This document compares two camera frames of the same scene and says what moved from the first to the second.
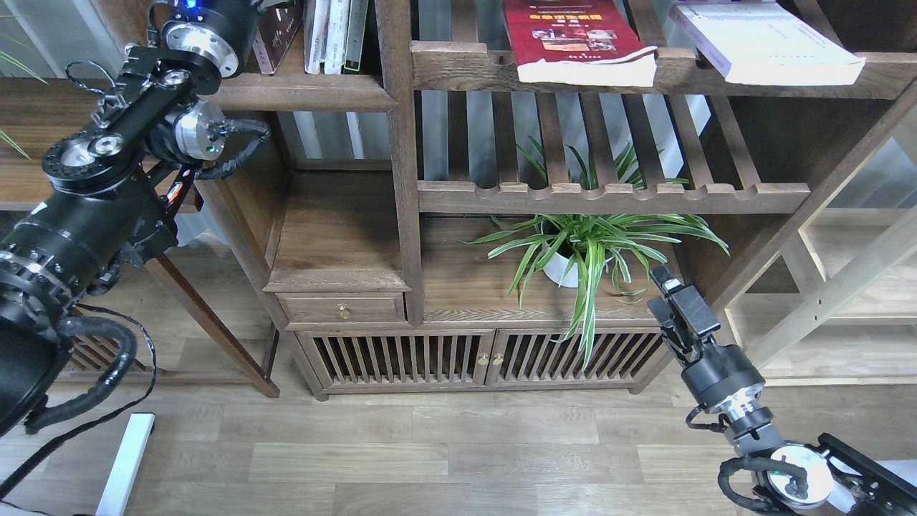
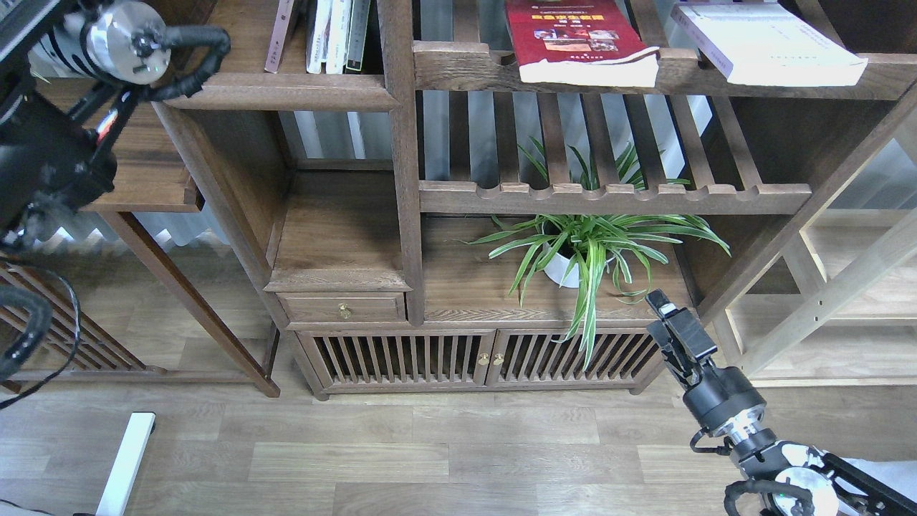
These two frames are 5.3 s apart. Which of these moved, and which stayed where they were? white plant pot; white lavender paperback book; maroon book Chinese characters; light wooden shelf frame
Moved: maroon book Chinese characters
Stayed: light wooden shelf frame; white lavender paperback book; white plant pot
